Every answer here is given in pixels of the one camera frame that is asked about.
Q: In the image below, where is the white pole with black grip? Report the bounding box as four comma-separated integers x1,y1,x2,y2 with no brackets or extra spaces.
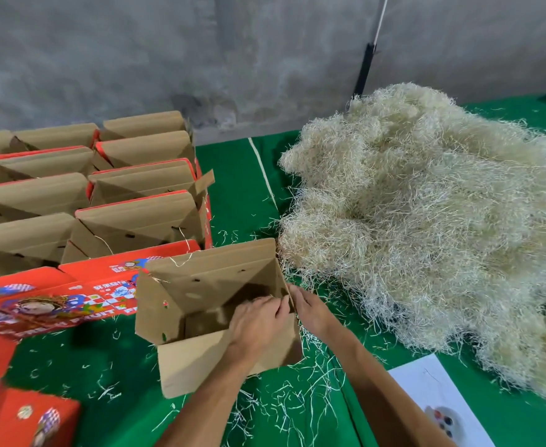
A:
351,0,392,99

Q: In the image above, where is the person's left hand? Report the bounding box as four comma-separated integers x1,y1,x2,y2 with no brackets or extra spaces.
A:
223,293,295,369

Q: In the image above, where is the group of red fruit boxes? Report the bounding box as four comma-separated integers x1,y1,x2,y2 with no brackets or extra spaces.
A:
0,111,217,387

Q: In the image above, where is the person's right hand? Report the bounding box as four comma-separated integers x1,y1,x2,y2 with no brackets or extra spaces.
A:
287,282,346,347

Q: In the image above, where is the person's right forearm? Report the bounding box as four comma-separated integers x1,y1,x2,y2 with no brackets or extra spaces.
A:
323,321,457,447

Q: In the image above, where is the red printed cardboard box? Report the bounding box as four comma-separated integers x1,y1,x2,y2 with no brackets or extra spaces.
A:
134,237,305,400
0,381,83,447

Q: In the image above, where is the pile of shredded paper filler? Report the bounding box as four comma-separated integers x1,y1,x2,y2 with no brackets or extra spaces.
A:
277,81,546,399

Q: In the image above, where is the person's left forearm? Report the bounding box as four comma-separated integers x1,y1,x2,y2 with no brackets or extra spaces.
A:
156,344,257,447

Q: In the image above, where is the white printed paper sheet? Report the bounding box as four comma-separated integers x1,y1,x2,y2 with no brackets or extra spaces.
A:
387,353,498,447

